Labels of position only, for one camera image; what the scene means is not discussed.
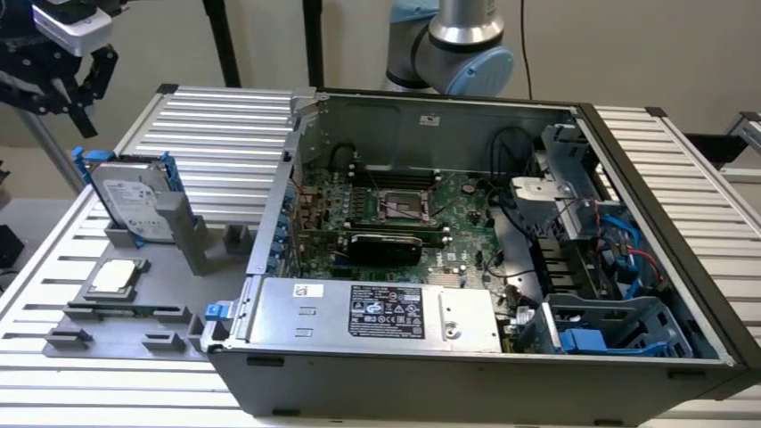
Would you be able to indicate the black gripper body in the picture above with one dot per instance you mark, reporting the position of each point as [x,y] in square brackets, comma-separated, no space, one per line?
[36,58]

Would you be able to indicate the hard disk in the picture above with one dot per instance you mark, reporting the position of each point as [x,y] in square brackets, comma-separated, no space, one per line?
[128,200]

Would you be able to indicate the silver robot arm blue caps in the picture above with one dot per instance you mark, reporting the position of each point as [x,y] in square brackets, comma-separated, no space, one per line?
[452,40]

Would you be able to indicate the blue disk caddy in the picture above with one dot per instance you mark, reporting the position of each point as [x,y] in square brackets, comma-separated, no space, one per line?
[583,341]

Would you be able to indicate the metal stand pole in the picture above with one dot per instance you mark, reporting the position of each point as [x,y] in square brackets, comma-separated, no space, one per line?
[47,147]

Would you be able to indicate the black stand pole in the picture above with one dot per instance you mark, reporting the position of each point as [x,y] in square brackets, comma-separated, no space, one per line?
[312,40]
[223,40]

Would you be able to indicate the black box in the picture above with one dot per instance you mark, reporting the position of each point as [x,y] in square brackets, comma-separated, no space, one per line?
[8,247]

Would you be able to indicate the silver CPU chip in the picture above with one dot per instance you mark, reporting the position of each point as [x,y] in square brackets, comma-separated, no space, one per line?
[116,274]

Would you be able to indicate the grey plastic parts rack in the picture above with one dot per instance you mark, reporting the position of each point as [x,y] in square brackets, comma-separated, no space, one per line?
[172,285]

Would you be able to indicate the dark RAM stick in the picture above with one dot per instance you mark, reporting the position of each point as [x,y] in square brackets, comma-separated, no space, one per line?
[119,308]

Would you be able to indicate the blue case latch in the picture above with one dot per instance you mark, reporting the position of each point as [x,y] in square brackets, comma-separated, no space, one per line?
[215,311]

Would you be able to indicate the metal CPU socket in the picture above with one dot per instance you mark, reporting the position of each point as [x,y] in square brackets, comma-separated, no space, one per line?
[404,205]

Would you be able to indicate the black installed RAM stick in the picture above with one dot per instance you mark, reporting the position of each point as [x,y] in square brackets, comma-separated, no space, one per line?
[392,229]

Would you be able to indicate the black graphics card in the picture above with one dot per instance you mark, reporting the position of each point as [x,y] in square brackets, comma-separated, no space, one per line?
[383,249]

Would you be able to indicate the silver power supply unit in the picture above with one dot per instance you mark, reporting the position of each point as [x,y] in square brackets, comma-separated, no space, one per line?
[368,312]

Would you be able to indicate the green motherboard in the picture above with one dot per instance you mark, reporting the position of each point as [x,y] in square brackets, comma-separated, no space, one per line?
[464,241]

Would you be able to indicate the silver chipset heatsink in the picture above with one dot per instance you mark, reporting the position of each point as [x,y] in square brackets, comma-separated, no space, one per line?
[443,280]

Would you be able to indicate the metal drive cage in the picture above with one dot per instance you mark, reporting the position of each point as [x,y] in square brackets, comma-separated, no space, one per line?
[559,178]

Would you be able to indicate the black open PC case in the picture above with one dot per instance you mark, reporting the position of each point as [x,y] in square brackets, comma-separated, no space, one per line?
[416,392]

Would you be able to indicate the blue drive bay latches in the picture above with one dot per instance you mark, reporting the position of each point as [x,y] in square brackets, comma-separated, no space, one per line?
[631,321]

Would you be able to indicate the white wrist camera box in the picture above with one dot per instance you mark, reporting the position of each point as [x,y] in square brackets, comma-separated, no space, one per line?
[71,27]

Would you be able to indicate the black flat bracket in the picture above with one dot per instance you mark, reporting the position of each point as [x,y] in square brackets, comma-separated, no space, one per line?
[713,149]

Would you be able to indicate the aluminium frame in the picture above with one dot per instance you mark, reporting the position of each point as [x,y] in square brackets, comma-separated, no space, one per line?
[743,134]

